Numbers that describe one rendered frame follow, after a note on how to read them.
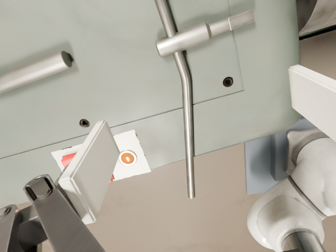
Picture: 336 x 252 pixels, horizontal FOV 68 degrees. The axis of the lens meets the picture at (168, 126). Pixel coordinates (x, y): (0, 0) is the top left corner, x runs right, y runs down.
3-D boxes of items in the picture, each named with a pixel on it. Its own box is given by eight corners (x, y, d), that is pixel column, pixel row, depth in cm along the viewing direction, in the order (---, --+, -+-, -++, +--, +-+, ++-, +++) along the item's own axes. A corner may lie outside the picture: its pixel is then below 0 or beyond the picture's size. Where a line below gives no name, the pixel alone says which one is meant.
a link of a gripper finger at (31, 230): (65, 244, 11) (6, 257, 11) (96, 175, 16) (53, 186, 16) (48, 220, 10) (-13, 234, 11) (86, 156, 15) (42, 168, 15)
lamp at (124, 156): (124, 163, 38) (123, 166, 38) (119, 152, 38) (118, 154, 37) (137, 159, 38) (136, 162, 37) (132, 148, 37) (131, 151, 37)
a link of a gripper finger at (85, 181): (96, 223, 13) (83, 226, 13) (121, 152, 19) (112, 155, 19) (70, 177, 12) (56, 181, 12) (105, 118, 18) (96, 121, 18)
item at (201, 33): (248, 4, 29) (154, 39, 30) (254, 4, 27) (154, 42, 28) (251, 23, 30) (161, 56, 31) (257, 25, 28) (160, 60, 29)
